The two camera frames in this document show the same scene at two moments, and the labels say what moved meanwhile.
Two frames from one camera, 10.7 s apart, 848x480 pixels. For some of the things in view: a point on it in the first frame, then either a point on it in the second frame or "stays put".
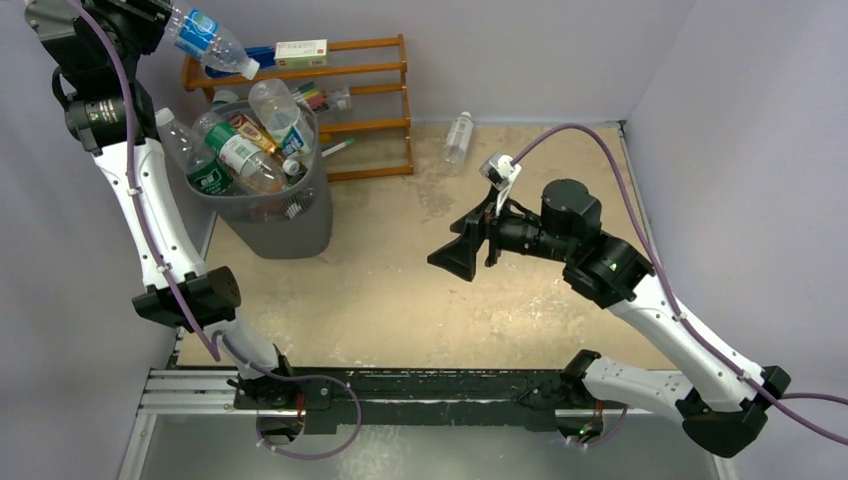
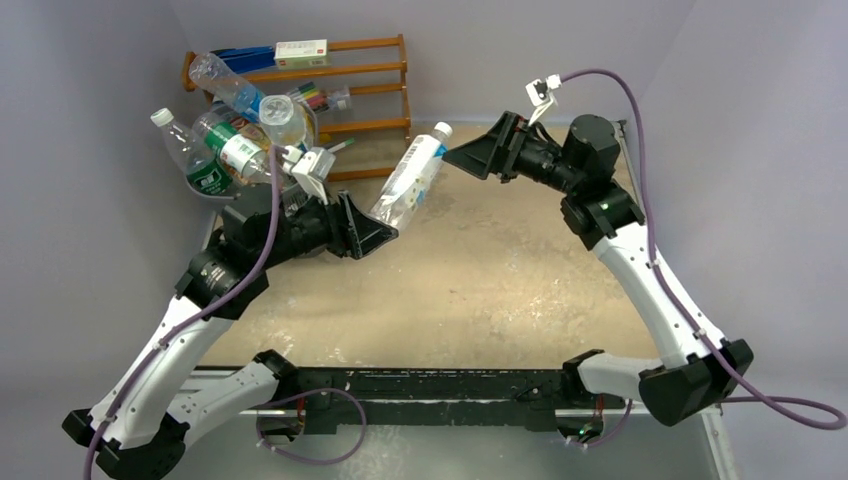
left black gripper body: [140, 24] to [309, 231]
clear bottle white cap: [458, 140] to [409, 181]
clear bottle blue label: [200, 36] to [225, 87]
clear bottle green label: [206, 171] stays put
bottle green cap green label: [253, 165] stays put
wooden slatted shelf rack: [198, 84] stays put
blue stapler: [265, 55] stays put
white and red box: [301, 54] stays put
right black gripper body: [491, 235] to [506, 147]
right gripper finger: [459, 254] to [494, 154]
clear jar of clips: [340, 100] stays put
